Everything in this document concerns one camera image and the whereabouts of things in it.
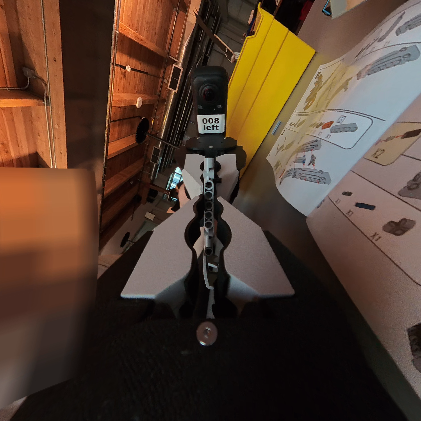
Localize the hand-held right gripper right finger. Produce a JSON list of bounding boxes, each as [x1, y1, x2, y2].
[[216, 195, 295, 309]]

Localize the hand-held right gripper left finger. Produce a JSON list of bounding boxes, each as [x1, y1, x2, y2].
[[121, 195, 202, 317]]

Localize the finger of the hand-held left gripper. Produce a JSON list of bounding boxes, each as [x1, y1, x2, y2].
[[214, 154, 239, 197], [182, 154, 207, 199]]

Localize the grey toy beam arm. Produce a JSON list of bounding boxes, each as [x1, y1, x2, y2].
[[199, 155, 221, 290]]

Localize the grey desk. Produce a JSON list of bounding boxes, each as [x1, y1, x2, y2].
[[230, 0, 421, 421]]

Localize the white ceiling vent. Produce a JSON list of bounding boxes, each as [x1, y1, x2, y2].
[[167, 63, 183, 91]]

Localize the yellow plastic bin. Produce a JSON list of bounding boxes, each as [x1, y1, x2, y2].
[[227, 3, 316, 166]]

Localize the white instruction booklet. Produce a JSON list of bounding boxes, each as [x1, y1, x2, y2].
[[266, 0, 421, 400]]

